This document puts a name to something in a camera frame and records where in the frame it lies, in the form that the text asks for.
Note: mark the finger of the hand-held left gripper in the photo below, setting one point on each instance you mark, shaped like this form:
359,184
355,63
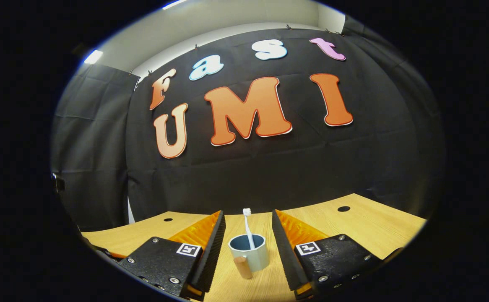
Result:
102,251

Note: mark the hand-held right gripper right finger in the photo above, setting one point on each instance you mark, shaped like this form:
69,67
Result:
286,256

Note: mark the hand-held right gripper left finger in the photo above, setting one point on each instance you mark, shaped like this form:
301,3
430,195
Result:
211,256

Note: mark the light blue cup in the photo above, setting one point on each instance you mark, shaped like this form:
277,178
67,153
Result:
259,258

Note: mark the white toothbrush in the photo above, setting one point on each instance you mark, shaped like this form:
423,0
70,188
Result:
248,228

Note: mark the wooden desktop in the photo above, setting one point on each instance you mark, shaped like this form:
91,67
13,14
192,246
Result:
366,230

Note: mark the black backdrop cloth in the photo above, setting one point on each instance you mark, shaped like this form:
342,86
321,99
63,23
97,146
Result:
269,167

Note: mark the ceiling light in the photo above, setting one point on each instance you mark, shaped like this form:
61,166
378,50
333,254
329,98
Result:
93,56

